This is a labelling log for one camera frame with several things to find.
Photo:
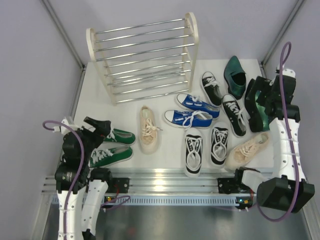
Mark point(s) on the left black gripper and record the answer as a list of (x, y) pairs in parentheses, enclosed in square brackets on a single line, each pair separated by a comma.
[(102, 128)]

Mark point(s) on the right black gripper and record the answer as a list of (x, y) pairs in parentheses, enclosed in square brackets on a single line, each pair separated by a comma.
[(261, 84)]

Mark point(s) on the green sneaker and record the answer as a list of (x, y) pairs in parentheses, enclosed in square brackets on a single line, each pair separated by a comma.
[(103, 158), (120, 136)]

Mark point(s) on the beige lace sneaker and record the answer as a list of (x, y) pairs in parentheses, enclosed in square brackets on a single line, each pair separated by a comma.
[(244, 153), (148, 136)]

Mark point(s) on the blue sneaker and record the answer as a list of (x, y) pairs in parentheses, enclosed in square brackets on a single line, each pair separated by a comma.
[(188, 119), (194, 103)]

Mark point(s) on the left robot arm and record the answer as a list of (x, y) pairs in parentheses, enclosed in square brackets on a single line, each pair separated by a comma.
[(80, 190)]

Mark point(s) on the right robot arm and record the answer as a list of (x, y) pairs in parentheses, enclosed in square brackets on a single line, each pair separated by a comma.
[(269, 104)]

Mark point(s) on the teal heel shoe lower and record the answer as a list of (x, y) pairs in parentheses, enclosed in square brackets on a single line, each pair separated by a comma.
[(264, 120)]

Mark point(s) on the teal heel shoe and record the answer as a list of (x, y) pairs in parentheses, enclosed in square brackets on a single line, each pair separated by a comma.
[(264, 120), (235, 77)]

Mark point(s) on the teal heel shoe upper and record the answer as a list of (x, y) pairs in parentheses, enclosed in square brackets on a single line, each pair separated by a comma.
[(235, 77)]

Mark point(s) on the white metal shoe rack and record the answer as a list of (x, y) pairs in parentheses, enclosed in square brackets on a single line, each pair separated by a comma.
[(145, 61)]

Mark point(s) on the black sneaker lower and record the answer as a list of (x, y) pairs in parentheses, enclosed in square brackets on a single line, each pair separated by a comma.
[(235, 115)]

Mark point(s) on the black white sneaker right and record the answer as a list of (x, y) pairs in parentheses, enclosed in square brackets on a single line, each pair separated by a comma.
[(219, 144)]

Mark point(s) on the black white sneaker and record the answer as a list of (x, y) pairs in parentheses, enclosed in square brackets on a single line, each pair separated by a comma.
[(193, 142), (219, 144)]

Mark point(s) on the black sneaker upper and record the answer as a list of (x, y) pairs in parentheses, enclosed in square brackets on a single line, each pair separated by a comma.
[(211, 88)]

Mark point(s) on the black white sneaker left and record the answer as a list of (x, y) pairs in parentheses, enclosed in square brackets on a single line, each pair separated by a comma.
[(193, 142)]

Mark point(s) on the aluminium mounting rail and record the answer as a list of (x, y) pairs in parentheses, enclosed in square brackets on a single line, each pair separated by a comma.
[(170, 181)]

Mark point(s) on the perforated cable tray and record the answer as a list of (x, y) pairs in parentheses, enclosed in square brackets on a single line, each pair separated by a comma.
[(161, 200)]

